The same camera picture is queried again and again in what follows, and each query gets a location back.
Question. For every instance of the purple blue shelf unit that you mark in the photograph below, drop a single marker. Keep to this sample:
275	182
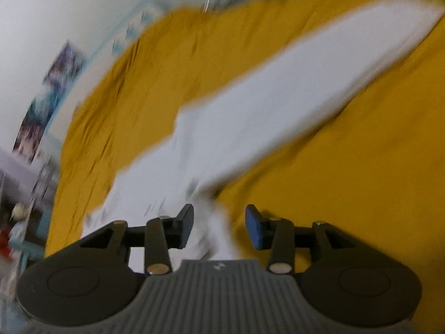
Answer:
32	185

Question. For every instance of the red bag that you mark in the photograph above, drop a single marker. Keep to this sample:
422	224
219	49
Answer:
5	250

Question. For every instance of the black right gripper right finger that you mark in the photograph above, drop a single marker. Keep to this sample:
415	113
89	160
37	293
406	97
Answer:
298	249

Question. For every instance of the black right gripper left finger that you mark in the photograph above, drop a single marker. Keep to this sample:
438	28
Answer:
156	237

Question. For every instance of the anime poster strip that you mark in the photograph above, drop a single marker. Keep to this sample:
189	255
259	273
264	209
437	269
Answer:
57	81

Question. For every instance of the white printed t-shirt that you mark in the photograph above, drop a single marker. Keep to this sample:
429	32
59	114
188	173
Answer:
222	136

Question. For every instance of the cream round hat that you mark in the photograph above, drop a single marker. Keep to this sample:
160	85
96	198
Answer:
19	212

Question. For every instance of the mustard yellow bed comforter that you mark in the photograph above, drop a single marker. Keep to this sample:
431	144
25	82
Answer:
375	170

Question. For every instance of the white blue bed headboard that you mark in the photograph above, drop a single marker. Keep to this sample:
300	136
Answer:
100	62

